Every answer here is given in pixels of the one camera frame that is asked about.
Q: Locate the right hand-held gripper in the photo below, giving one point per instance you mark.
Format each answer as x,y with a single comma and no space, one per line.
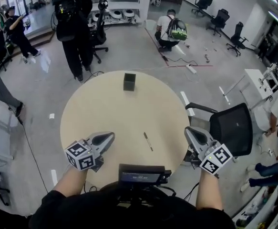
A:
215,159

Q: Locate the white round device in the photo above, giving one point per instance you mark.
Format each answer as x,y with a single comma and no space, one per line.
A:
97,15
116,13
129,13

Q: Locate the person's left forearm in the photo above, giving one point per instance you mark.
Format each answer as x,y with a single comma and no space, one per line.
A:
72,182

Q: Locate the white power strip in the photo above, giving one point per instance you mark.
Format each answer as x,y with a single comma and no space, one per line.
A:
191,68

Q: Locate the black square cup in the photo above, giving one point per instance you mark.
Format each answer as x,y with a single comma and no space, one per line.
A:
129,82

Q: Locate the black high-back office chair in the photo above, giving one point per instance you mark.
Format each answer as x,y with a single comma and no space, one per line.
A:
100,32

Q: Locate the person's right forearm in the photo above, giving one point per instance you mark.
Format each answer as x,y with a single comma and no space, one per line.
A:
209,192

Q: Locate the green backpack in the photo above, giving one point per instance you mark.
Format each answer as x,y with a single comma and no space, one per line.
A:
177,30

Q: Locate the black mesh office chair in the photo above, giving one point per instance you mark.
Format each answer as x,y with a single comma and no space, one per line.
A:
231,128

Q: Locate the black backpack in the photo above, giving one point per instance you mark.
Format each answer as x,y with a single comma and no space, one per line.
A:
66,7

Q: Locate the white cluttered storage shelf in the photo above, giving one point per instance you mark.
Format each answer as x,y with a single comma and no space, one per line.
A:
255,206

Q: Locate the white desk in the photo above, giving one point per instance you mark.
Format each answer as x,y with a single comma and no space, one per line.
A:
255,80

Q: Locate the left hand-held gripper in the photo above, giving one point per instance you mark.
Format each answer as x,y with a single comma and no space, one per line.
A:
81,156

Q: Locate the person's black shirt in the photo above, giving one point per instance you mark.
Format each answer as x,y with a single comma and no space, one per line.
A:
129,213

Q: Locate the black pen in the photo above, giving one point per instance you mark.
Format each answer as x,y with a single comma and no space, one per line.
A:
148,142

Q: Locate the black screen device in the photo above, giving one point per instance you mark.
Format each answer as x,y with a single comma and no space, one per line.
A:
141,175

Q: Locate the white shelf unit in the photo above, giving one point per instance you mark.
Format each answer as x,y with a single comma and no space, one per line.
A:
129,5

